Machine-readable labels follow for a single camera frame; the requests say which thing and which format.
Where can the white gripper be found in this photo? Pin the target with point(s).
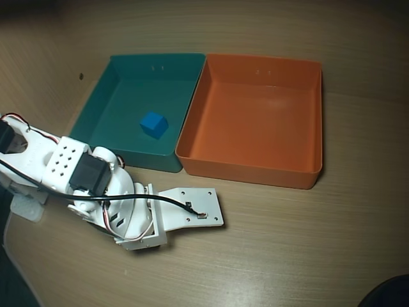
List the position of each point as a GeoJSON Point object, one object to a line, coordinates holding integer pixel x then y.
{"type": "Point", "coordinates": [153, 240]}

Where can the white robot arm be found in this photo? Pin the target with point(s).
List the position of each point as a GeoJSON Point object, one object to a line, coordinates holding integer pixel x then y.
{"type": "Point", "coordinates": [64, 160]}

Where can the blue cube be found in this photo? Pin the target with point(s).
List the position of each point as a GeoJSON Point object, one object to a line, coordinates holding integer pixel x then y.
{"type": "Point", "coordinates": [153, 124]}

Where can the teal plastic box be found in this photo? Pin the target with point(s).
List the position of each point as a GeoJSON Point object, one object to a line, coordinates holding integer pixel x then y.
{"type": "Point", "coordinates": [134, 96]}

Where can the orange plastic box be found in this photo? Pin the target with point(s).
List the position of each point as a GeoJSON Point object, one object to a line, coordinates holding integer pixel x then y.
{"type": "Point", "coordinates": [255, 128]}

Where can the dark round object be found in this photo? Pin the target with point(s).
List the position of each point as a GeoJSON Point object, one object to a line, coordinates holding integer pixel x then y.
{"type": "Point", "coordinates": [393, 294]}

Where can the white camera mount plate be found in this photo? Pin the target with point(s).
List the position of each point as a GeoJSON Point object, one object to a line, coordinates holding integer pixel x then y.
{"type": "Point", "coordinates": [204, 201]}

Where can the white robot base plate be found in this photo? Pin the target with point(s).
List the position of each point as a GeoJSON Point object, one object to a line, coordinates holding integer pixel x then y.
{"type": "Point", "coordinates": [27, 211]}

